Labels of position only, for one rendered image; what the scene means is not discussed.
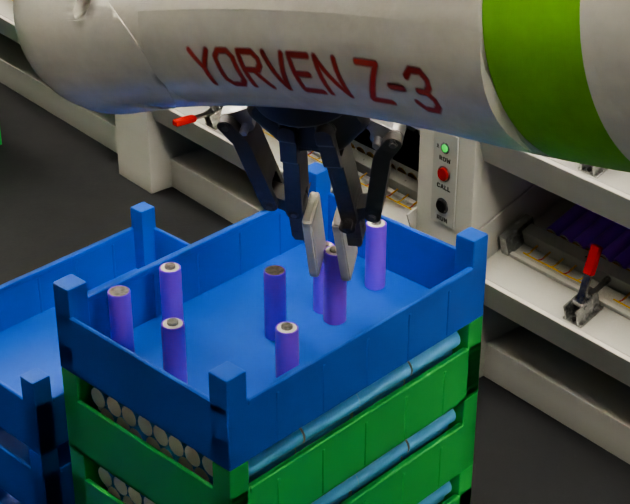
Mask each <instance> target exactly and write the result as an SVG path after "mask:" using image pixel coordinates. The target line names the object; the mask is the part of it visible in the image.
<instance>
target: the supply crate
mask: <svg viewBox="0 0 630 504"><path fill-rule="evenodd" d="M308 174H309V184H310V182H311V186H310V189H309V193H308V197H309V194H310V192H319V194H320V200H321V208H322V216H323V224H324V231H325V239H326V241H330V242H332V243H333V244H334V245H335V242H334V236H333V231H332V222H333V218H334V214H335V210H336V207H337V204H336V200H335V196H334V194H333V193H331V192H330V177H329V174H328V170H327V168H326V167H324V166H323V165H322V164H320V163H317V162H314V163H312V164H309V165H308ZM381 219H383V220H385V221H386V222H387V240H386V276H385V287H384V288H383V289H381V290H369V289H367V288H366V287H365V236H366V231H365V235H364V240H363V243H362V245H361V247H358V254H357V258H356V262H355V266H354V270H353V274H352V278H351V280H350V281H347V312H346V321H345V322H344V323H343V324H341V325H329V324H327V323H326V322H324V320H323V314H318V313H316V312H315V311H314V310H313V277H311V276H310V275H309V269H308V262H307V255H306V248H305V242H304V241H302V240H295V239H294V237H293V236H292V233H291V227H290V220H289V217H288V216H287V214H286V212H285V211H283V210H281V209H278V208H277V210H276V211H272V212H271V211H267V210H265V209H264V210H262V211H260V212H258V213H256V214H253V215H251V216H249V217H247V218H245V219H243V220H241V221H239V222H237V223H234V224H232V225H230V226H228V227H226V228H224V229H222V230H220V231H218V232H215V233H213V234H211V235H209V236H207V237H205V238H203V239H201V240H199V241H196V242H194V243H192V244H190V245H188V246H186V247H184V248H182V249H180V250H177V251H175V252H173V253H171V254H169V255H167V256H165V257H163V258H160V259H158V260H156V261H154V262H152V263H150V264H148V265H146V266H144V267H141V268H139V269H137V270H135V271H133V272H131V273H129V274H127V275H125V276H122V277H120V278H118V279H116V280H114V281H112V282H110V283H108V284H106V285H103V286H101V287H99V288H97V289H95V290H93V291H91V292H89V293H88V292H87V283H86V281H84V280H82V279H81V278H79V277H77V276H75V275H74V274H70V275H67V276H65V277H63V278H61V279H59V280H56V281H54V282H53V291H54V300H55V312H56V322H57V331H58V341H59V351H60V360H61V366H62V367H63V368H65V369H66V370H68V371H70V372H71V373H73V374H74V375H76V376H78V377H79V378H81V379H82V380H84V381H86V382H87V383H89V384H90V385H92V386H94V387H95V388H97V389H98V390H100V391H102V392H103V393H105V394H106V395H108V396H110V397H111V398H113V399H114V400H116V401H118V402H119V403H121V404H122V405H124V406H125V407H127V408H129V409H130V410H132V411H133V412H135V413H137V414H138V415H140V416H141V417H143V418H145V419H146V420H148V421H149V422H151V423H153V424H154V425H156V426H157V427H159V428H161V429H162V430H164V431H165V432H167V433H169V434H170V435H172V436H173V437H175V438H177V439H178V440H180V441H181V442H183V443H185V444H186V445H188V446H189V447H191V448H193V449H194V450H196V451H197V452H199V453H200V454H202V455H204V456H205V457H207V458H208V459H210V460H212V461H213V462H215V463H216V464H218V465H220V466H221V467H223V468H224V469H226V470H228V471H229V472H230V471H232V470H233V469H235V468H236V467H238V466H240V465H241V464H243V463H245V462H246V461H248V460H249V459H251V458H253V457H254V456H256V455H257V454H259V453H261V452H262V451H264V450H266V449H267V448H269V447H270V446H272V445H274V444H275V443H277V442H278V441H280V440H282V439H283V438H285V437H287V436H288V435H290V434H291V433H293V432H295V431H296V430H298V429H299V428H301V427H303V426H304V425H306V424H308V423H309V422H311V421H312V420H314V419H316V418H317V417H319V416H320V415H322V414H324V413H325V412H327V411H329V410H330V409H332V408H333V407H335V406H337V405H338V404H340V403H341V402H343V401H345V400H346V399H348V398H350V397H351V396H353V395H354V394H356V393H358V392H359V391H361V390H362V389H364V388H366V387H367V386H369V385H371V384H372V383H374V382H375V381H377V380H379V379H380V378H382V377H383V376H385V375H387V374H388V373H390V372H392V371H393V370H395V369H396V368H398V367H400V366H401V365H403V364H404V363H406V362H408V361H409V360H411V359H413V358H414V357H416V356H417V355H419V354H421V353H422V352H424V351H425V350H427V349H429V348H430V347H432V346H433V345H435V344H437V343H438V342H440V341H442V340H443V339H445V338H446V337H448V336H450V335H451V334H453V333H454V332H456V331H458V330H459V329H461V328H463V327H464V326H466V325H467V324H469V323H471V322H472V321H474V320H475V319H477V318H479V317H480V316H482V315H483V308H484V293H485V278H486V263H487V246H488V234H487V233H485V232H482V231H480V230H477V229H475V228H473V227H469V228H467V229H465V230H463V231H462V232H460V233H458V234H457V235H456V247H455V246H453V245H451V244H449V243H446V242H444V241H442V240H439V239H437V238H435V237H432V236H430V235H428V234H425V233H423V232H421V231H418V230H416V229H414V228H412V227H409V226H407V225H405V224H402V223H400V222H398V221H395V220H393V219H391V218H388V217H386V216H384V215H381ZM166 262H176V263H178V264H180V265H181V272H182V291H183V311H184V322H185V337H186V356H187V375H188V384H187V383H185V382H183V381H181V380H180V379H178V378H176V377H175V376H173V375H171V374H170V373H168V372H166V371H164V368H163V352H162V336H161V322H162V313H161V297H160V281H159V266H160V265H161V264H163V263H166ZM270 265H280V266H283V267H284V268H285V269H286V321H289V322H294V323H296V324H297V325H298V326H299V365H298V366H296V367H295V368H293V369H291V370H290V371H288V372H286V373H284V374H283V375H281V376H279V377H277V378H276V361H275V341H271V340H268V339H267V338H266V337H265V324H264V274H263V270H264V269H265V268H266V267H267V266H270ZM118 285H122V286H126V287H128V288H129V289H130V290H131V303H132V317H133V331H134V344H135V353H134V352H132V351H130V350H129V349H127V348H125V347H124V346H122V345H120V344H119V343H117V342H115V341H113V340H112V339H111V331H110V319H109V307H108V295H107V292H108V290H109V289H110V288H111V287H114V286H118Z"/></svg>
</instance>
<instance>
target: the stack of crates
mask: <svg viewBox="0 0 630 504"><path fill-rule="evenodd" d="M130 211H131V225H132V227H129V228H127V229H125V230H122V231H120V232H118V233H116V234H113V235H111V236H109V237H107V238H105V239H102V240H100V241H98V242H96V243H93V244H91V245H89V246H87V247H84V248H82V249H80V250H78V251H75V252H73V253H71V254H69V255H67V256H64V257H62V258H60V259H58V260H55V261H53V262H51V263H49V264H46V265H44V266H42V267H40V268H38V269H35V270H33V271H31V272H29V273H26V274H24V275H22V276H20V277H17V278H15V279H13V280H11V281H8V282H6V283H4V284H2V285H0V504H75V496H74V487H73V477H72V466H71V456H70V446H69V438H68V428H67V419H66V409H65V399H64V388H63V378H62V369H61V368H62V366H61V360H60V351H59V341H58V331H57V322H56V312H55V300H54V291H53V282H54V281H56V280H59V279H61V278H63V277H65V276H67V275H70V274H74V275H75V276H77V277H79V278H81V279H82V280H84V281H86V283H87V292H88V293H89V292H91V291H93V290H95V289H97V288H99V287H101V286H103V285H106V284H108V283H110V282H112V281H114V280H116V279H118V278H120V277H122V276H125V275H127V274H129V273H131V272H133V271H135V270H137V269H139V268H141V267H144V266H146V265H148V264H150V263H152V262H154V261H156V260H158V259H160V258H163V257H165V256H167V255H169V254H171V253H173V252H175V251H177V250H180V249H182V248H184V247H186V246H188V245H190V244H189V243H187V242H185V241H183V240H181V239H179V238H177V237H175V236H173V235H171V234H169V233H167V232H165V231H163V230H161V229H159V228H157V227H156V222H155V208H154V206H152V205H150V204H148V203H146V202H141V203H139V204H136V205H134V206H132V207H131V208H130Z"/></svg>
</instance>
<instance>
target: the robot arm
mask: <svg viewBox="0 0 630 504"><path fill-rule="evenodd" d="M13 13H14V23H15V28H16V33H17V37H18V40H19V43H20V46H21V48H22V51H23V53H24V55H25V57H26V59H27V60H28V62H29V64H30V65H31V67H32V68H33V70H34V71H35V72H36V74H37V75H38V76H39V77H40V78H41V80H42V81H43V82H44V83H45V84H46V85H48V86H49V87H50V88H51V89H52V90H53V91H54V92H56V93H57V94H58V95H60V96H61V97H63V98H64V99H66V100H68V101H70V102H71V103H73V104H76V105H78V106H80V107H83V108H85V109H89V110H92V111H96V112H101V113H107V114H133V113H141V112H148V111H156V110H165V109H175V108H180V107H198V106H223V109H222V112H221V115H220V118H219V121H218V124H217V128H218V129H219V131H220V132H221V133H222V134H223V135H224V136H225V137H226V138H227V139H228V140H229V141H230V142H231V143H232V144H233V145H234V147H235V149H236V152H237V154H238V156H239V158H240V160H241V163H242V165H243V167H244V169H245V171H246V173H247V176H248V178H249V180H250V182H251V184H252V186H253V189H254V191H255V193H256V195H257V197H258V199H259V202H260V204H261V206H262V207H263V209H265V210H267V211H271V212H272V211H276V210H277V208H278V209H281V210H283V211H285V212H286V214H287V216H288V217H289V220H290V227H291V233H292V236H293V237H294V239H295V240H302V241H304V242H305V248H306V255H307V262H308V269H309V275H310V276H311V277H318V276H319V274H320V270H321V267H322V263H323V259H324V249H325V248H326V239H325V231H324V224H323V216H322V208H321V200H320V194H319V192H310V194H309V197H308V193H309V189H310V186H311V182H310V184H309V174H308V153H307V151H315V152H319V153H320V155H321V159H322V162H323V166H324V167H326V168H327V170H328V174H329V177H330V181H331V185H332V189H333V193H334V196H335V200H336V204H337V207H336V210H335V214H334V218H333V222H332V231H333V236H334V242H335V247H336V253H337V258H338V264H339V269H340V275H341V279H342V281H350V280H351V278H352V274H353V270H354V266H355V262H356V258H357V254H358V247H361V245H362V243H363V240H364V235H365V231H366V224H365V219H366V220H367V221H369V222H372V223H376V222H379V221H380V219H381V215H382V211H383V207H384V203H385V198H386V194H387V189H388V183H389V177H390V171H391V165H392V159H393V157H394V156H395V155H396V153H397V152H398V151H399V150H400V149H401V147H402V144H403V139H404V135H405V131H406V127H407V125H409V126H414V127H418V128H423V129H428V130H432V131H437V132H441V133H445V134H449V135H454V136H458V137H462V138H466V139H470V140H475V141H479V142H483V143H487V144H491V145H495V146H500V147H504V148H509V149H513V150H517V151H522V152H526V153H531V154H536V155H541V156H545V157H550V158H555V159H560V160H565V161H570V162H575V163H581V164H586V165H591V166H596V167H601V168H606V169H611V170H617V171H623V172H629V173H630V0H14V1H13ZM261 126H262V127H263V128H264V129H265V130H266V131H267V132H269V133H270V134H271V135H272V136H273V137H274V138H275V139H277V140H278V141H279V149H280V161H281V162H282V163H283V176H282V174H281V172H280V169H279V167H278V165H277V162H276V160H275V158H274V155H273V153H272V151H271V148H270V146H269V144H268V141H267V139H266V137H265V134H264V132H263V130H262V128H261ZM365 129H368V130H369V132H370V140H371V141H372V142H373V143H372V148H373V149H375V153H374V157H373V161H372V167H371V173H370V180H369V187H368V193H363V192H362V188H361V183H360V179H359V175H358V171H357V167H356V162H355V158H354V154H353V150H352V146H351V142H352V141H353V140H354V139H355V138H356V137H357V136H358V135H359V134H360V133H362V132H363V131H364V130H365ZM283 177H284V179H283Z"/></svg>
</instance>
